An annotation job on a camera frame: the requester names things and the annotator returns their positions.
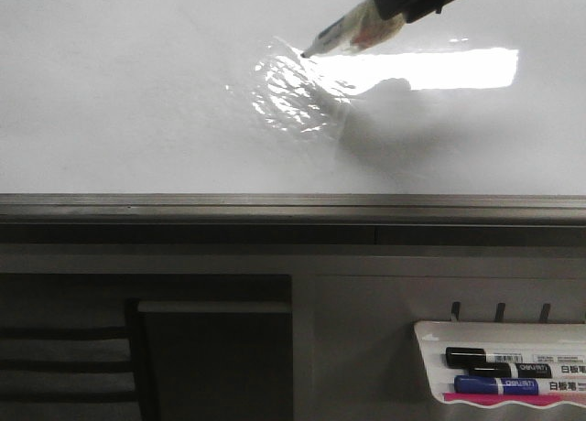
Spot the grey aluminium whiteboard frame rail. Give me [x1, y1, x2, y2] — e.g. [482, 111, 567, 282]
[1, 193, 585, 227]

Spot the middle black tray hook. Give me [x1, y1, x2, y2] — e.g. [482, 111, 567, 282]
[494, 302, 506, 323]

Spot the black tray hook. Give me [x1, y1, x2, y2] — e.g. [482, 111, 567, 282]
[494, 302, 506, 323]
[538, 303, 551, 324]
[450, 301, 461, 322]

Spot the right black tray hook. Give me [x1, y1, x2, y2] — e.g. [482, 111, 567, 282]
[538, 303, 551, 324]

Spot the left black tray hook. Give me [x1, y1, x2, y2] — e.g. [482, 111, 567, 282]
[450, 301, 461, 322]

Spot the black capped marker middle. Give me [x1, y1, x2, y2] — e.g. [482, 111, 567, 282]
[467, 362, 585, 379]

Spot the blue capped whiteboard marker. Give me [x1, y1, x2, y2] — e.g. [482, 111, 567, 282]
[454, 375, 585, 396]

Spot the large white whiteboard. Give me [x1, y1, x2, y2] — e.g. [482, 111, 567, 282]
[1, 0, 585, 195]

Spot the black capped marker top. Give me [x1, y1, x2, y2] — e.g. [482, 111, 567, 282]
[445, 347, 585, 369]

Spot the black and white whiteboard marker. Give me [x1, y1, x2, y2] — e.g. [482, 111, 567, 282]
[301, 0, 407, 59]

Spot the white plastic marker tray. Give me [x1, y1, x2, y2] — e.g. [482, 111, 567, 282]
[414, 321, 585, 420]

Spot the black capped marker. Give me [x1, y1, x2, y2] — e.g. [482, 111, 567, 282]
[445, 347, 585, 369]
[467, 362, 585, 379]

